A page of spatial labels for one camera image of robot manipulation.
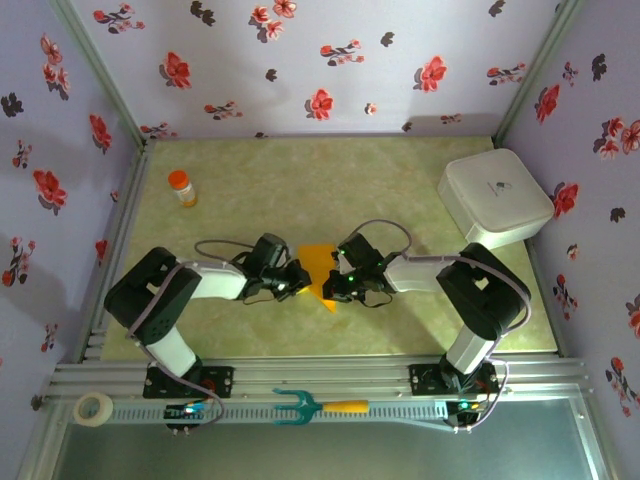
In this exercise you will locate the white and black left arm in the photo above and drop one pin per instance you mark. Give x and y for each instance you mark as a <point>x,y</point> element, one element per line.
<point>220,282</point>

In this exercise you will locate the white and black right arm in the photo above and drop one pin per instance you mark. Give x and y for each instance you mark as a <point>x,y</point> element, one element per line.
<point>415,275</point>

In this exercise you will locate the white square lidded box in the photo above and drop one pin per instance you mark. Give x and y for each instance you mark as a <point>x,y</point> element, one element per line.
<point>495,195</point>

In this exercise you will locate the orange-capped pill bottle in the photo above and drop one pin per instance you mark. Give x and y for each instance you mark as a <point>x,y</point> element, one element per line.
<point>182,190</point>

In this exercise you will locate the small circuit board with LEDs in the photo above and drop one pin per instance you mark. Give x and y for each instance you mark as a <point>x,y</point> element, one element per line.
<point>465,407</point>
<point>185,412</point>

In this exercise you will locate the white tape roll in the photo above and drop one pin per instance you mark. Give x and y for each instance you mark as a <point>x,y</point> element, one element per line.
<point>107,412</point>

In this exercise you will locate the aluminium rail beam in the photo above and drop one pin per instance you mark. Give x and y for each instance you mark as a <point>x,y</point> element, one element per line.
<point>325,372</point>

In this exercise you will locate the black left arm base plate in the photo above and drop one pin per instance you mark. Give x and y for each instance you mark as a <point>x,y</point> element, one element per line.
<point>220,380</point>

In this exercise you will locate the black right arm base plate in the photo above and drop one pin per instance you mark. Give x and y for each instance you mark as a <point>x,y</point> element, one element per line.
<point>422,380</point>

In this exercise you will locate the aluminium side rail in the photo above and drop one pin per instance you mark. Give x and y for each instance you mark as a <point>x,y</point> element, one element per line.
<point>121,240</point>

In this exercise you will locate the aluminium corner post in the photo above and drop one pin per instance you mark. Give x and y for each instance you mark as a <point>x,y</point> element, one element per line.
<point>536,70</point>
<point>102,75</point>

